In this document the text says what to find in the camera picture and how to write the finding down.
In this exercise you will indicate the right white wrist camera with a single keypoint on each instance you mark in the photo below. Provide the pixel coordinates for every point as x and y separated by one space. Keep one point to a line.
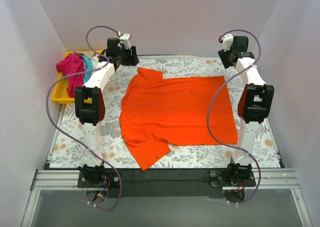
226 41

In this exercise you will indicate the floral patterned table mat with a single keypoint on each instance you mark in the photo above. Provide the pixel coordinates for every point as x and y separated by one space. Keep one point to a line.
68 153

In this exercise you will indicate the white t shirt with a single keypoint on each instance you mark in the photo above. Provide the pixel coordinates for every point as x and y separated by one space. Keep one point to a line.
95 61

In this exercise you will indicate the yellow plastic bin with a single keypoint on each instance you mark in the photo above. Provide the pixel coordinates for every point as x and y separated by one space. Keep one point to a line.
60 94

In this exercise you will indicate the aluminium mounting rail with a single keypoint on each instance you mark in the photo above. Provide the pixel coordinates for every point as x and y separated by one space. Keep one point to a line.
271 178

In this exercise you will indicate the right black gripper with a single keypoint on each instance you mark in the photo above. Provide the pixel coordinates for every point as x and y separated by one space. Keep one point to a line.
223 58

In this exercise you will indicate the orange t shirt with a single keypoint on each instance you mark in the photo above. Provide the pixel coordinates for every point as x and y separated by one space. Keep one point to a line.
157 112

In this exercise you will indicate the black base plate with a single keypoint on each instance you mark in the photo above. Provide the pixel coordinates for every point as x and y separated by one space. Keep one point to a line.
114 187

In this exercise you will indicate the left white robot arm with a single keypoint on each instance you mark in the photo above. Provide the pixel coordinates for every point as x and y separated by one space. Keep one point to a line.
90 106

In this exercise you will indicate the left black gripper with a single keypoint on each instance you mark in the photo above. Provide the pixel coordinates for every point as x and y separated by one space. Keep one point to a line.
133 56

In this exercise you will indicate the magenta t shirt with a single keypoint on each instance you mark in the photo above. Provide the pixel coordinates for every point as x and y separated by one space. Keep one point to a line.
72 63

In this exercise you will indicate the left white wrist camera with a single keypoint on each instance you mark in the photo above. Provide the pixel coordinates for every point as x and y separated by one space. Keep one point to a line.
125 39

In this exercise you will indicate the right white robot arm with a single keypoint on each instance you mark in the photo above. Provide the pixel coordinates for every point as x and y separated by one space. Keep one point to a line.
253 107

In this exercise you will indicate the teal t shirt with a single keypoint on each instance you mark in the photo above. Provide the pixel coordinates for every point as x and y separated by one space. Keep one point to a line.
88 65

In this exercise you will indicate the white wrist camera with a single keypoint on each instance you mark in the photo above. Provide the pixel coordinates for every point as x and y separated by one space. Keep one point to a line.
226 41
125 39

